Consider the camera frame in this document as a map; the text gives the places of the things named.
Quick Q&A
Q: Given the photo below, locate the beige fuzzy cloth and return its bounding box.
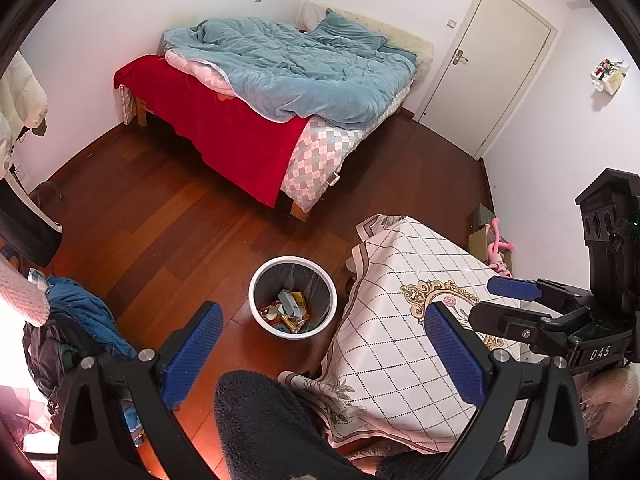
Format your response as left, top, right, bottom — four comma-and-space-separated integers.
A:
580, 374, 633, 436

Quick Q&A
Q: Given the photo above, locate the pink checkered quilt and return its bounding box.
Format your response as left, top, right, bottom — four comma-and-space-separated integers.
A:
280, 85, 416, 213

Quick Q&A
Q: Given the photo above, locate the grey-blue carton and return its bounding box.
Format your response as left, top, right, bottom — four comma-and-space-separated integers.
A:
279, 289, 301, 317

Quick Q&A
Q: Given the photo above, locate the dark chair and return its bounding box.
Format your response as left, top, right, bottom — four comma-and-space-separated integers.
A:
0, 177, 63, 267

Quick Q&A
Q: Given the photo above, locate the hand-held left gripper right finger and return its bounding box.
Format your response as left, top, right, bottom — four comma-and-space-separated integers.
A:
424, 301, 591, 480

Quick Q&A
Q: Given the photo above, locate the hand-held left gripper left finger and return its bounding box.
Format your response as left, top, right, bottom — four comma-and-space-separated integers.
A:
56, 301, 224, 480

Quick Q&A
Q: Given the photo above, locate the dark clothes pile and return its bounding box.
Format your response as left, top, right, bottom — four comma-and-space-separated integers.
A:
22, 310, 81, 401

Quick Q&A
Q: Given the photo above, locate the pink toy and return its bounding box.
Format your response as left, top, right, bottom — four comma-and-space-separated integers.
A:
487, 217, 516, 276

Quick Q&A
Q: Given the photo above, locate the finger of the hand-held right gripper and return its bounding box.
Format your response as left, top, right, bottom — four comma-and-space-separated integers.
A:
470, 302, 591, 346
487, 275, 593, 313

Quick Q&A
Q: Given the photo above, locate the blue clothes pile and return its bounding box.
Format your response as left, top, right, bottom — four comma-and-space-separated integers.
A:
47, 275, 138, 361

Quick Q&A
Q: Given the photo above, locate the pink fluffy cloth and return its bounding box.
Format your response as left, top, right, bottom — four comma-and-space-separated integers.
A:
0, 255, 51, 326

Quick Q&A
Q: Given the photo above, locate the cream padded headboard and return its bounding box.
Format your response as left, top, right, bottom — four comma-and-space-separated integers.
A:
299, 0, 436, 78

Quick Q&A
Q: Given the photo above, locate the white diamond-patterned tablecloth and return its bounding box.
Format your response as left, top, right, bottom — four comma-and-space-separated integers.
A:
277, 214, 566, 456

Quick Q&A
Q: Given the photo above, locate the blue pillow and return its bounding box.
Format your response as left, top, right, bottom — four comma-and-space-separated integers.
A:
310, 8, 388, 53

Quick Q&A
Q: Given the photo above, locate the white puffer jacket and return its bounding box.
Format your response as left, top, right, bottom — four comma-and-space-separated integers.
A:
0, 50, 49, 181

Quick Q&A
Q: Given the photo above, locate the red blanket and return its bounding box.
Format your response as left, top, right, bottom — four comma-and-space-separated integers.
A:
114, 54, 311, 208

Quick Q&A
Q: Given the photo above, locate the white trash bin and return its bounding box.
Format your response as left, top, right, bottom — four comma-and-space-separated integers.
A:
248, 256, 338, 342

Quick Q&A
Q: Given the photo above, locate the white door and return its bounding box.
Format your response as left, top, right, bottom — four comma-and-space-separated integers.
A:
417, 0, 558, 161

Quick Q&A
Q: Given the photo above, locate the white wall holder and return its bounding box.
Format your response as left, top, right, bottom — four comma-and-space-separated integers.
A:
590, 58, 630, 96

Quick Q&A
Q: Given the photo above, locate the light blue duvet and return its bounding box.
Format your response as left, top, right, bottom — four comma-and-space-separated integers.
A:
162, 17, 418, 128

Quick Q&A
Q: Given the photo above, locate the person's black fleece leg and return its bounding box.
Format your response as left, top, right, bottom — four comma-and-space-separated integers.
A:
587, 430, 640, 480
214, 370, 506, 480

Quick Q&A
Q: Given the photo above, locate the brown cardboard box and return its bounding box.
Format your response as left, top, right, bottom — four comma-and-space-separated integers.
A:
467, 227, 493, 263

